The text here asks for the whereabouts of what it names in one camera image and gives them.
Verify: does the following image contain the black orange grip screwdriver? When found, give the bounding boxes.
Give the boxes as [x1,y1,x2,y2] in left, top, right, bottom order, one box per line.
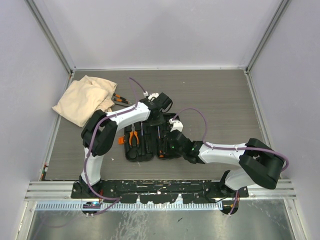
[157,126,164,158]

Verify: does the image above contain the black handle claw hammer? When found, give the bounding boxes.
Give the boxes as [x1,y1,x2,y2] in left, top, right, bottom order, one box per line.
[140,121,144,138]

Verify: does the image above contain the black plastic tool case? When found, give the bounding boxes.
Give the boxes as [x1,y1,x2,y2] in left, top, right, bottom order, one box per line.
[118,113,179,162]

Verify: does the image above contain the orange black needle nose pliers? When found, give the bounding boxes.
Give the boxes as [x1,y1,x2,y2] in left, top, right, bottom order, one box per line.
[129,123,140,147]

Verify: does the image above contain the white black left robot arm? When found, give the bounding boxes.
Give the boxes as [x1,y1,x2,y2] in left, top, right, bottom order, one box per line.
[80,92,173,198]

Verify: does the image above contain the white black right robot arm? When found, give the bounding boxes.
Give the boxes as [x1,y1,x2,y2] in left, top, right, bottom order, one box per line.
[166,130,288,197]

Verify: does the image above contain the small orange black precision screwdriver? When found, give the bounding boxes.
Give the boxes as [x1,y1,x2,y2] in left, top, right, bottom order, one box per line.
[113,93,129,101]

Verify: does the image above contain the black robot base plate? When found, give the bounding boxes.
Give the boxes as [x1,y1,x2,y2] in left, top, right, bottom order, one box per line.
[71,179,250,205]

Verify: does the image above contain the beige cloth drawstring bag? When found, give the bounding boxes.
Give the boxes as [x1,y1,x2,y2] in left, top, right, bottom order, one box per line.
[52,75,118,128]

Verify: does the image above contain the white slotted cable duct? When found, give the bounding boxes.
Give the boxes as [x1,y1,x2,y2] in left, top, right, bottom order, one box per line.
[35,200,223,211]

